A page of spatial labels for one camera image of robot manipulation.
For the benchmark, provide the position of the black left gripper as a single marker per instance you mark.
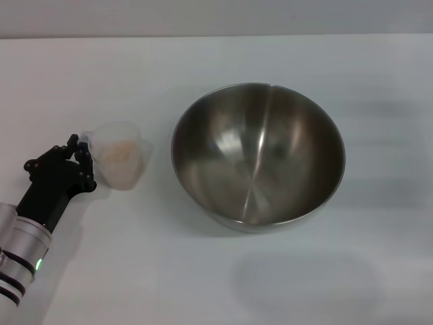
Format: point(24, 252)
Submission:
point(47, 193)

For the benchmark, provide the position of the white rice grains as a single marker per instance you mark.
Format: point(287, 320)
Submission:
point(118, 154)

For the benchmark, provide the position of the clear plastic measuring cup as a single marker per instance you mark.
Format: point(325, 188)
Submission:
point(135, 176)

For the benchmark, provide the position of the stainless steel mixing bowl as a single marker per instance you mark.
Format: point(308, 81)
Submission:
point(257, 162)

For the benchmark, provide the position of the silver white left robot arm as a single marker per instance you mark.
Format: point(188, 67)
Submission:
point(23, 243)

